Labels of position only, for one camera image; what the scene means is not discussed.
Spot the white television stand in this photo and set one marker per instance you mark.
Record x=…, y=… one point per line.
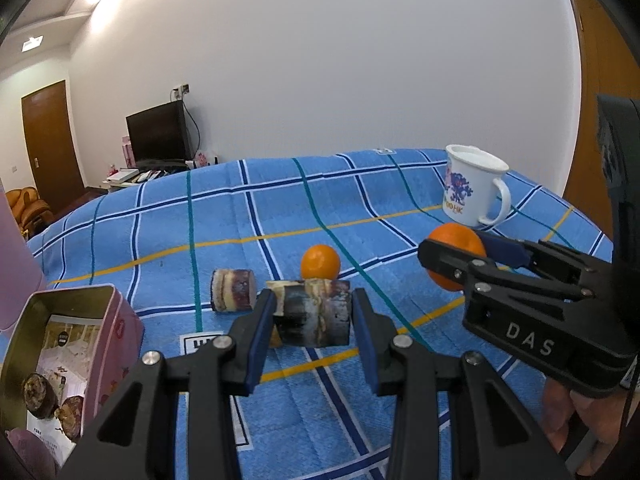
x=120, y=186

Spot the pink electric kettle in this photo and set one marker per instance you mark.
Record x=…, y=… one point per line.
x=15, y=270

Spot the white flat box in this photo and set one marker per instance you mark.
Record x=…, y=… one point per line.
x=122, y=176

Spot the pink metal tin box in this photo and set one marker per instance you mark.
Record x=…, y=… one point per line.
x=115, y=330

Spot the dark mangosteen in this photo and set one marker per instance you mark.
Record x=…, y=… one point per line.
x=40, y=395

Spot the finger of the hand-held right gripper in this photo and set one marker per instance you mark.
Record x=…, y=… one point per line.
x=505, y=251
x=450, y=260

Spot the short sugarcane piece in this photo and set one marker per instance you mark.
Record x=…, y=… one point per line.
x=232, y=290

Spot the pink patterned pack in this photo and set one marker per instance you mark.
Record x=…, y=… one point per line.
x=202, y=158

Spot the wall power outlet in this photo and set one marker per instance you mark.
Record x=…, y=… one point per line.
x=181, y=90

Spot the brown wooden door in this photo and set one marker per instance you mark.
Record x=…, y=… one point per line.
x=50, y=150

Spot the white printed mug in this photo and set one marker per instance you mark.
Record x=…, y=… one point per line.
x=467, y=185

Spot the brown leather armchair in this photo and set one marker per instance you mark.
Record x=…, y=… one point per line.
x=30, y=210

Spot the long sugarcane piece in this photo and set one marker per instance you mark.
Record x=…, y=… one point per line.
x=315, y=315

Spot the small brown longan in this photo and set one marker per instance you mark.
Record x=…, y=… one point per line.
x=70, y=417

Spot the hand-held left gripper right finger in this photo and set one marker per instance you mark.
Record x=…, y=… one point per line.
x=372, y=355

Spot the orange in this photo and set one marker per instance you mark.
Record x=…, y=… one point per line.
x=277, y=340
x=455, y=235
x=320, y=261

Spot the black television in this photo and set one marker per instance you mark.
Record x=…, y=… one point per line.
x=157, y=132

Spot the person's right hand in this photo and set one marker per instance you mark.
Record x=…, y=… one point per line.
x=555, y=405

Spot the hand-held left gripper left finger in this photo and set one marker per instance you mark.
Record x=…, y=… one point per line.
x=252, y=350

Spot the rectangular ceiling light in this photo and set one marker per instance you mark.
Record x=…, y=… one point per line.
x=32, y=44

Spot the blue plaid blanket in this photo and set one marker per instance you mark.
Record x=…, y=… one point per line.
x=225, y=210

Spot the purple passion fruit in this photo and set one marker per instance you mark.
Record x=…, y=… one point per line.
x=30, y=455

